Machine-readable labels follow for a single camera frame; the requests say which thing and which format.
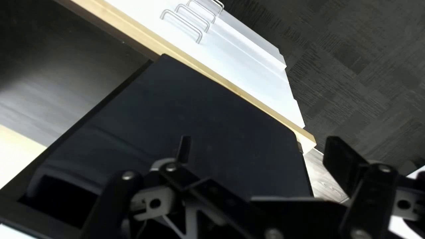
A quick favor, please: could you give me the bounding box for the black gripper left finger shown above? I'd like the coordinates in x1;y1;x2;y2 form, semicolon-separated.
81;134;267;239

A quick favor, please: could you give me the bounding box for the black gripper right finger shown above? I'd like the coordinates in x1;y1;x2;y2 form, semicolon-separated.
323;135;425;239

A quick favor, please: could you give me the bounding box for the black panel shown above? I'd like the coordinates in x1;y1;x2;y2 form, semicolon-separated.
18;54;315;239

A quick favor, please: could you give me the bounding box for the white counter with wooden top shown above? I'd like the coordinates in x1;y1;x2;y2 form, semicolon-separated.
71;0;319;154

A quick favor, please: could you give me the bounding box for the clear acrylic drawer handle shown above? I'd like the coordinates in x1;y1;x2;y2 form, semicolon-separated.
189;0;226;20
174;3;213;33
158;8;206;44

